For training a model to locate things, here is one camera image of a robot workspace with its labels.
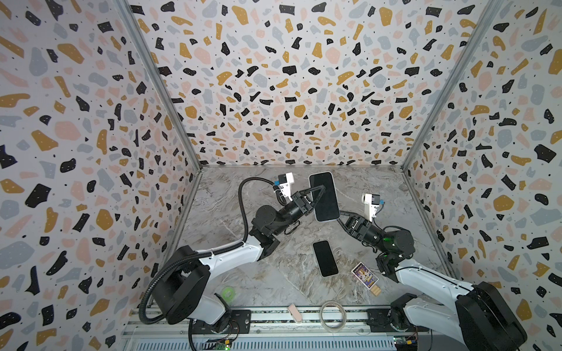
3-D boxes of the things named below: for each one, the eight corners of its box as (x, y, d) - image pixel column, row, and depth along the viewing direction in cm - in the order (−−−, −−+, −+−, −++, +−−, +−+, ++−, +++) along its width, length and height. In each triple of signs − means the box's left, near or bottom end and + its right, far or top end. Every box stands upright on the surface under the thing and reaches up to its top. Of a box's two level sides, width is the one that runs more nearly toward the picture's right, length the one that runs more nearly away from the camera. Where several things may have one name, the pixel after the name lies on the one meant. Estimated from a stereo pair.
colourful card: (369, 290, 83) (371, 288, 81) (351, 271, 87) (352, 269, 86) (377, 281, 85) (379, 279, 83) (360, 263, 90) (361, 261, 88)
